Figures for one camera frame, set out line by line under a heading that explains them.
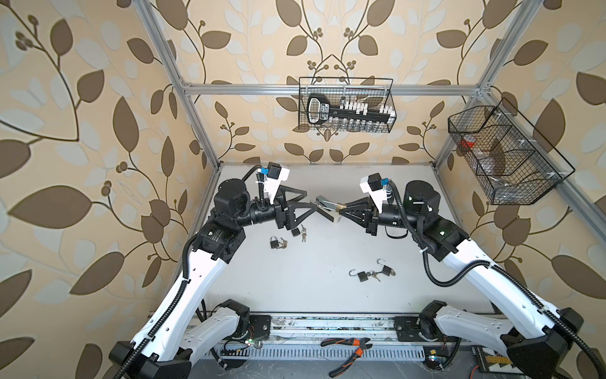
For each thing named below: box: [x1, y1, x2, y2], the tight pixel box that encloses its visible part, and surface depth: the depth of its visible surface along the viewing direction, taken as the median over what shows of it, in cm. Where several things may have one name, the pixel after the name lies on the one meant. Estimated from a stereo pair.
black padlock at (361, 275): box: [348, 268, 369, 282], surface depth 86 cm
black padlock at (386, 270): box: [376, 258, 397, 277], surface depth 88 cm
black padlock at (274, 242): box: [269, 235, 280, 249], surface depth 95 cm
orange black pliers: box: [321, 337, 374, 379], surface depth 72 cm
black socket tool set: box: [306, 93, 397, 132], surface depth 86 cm
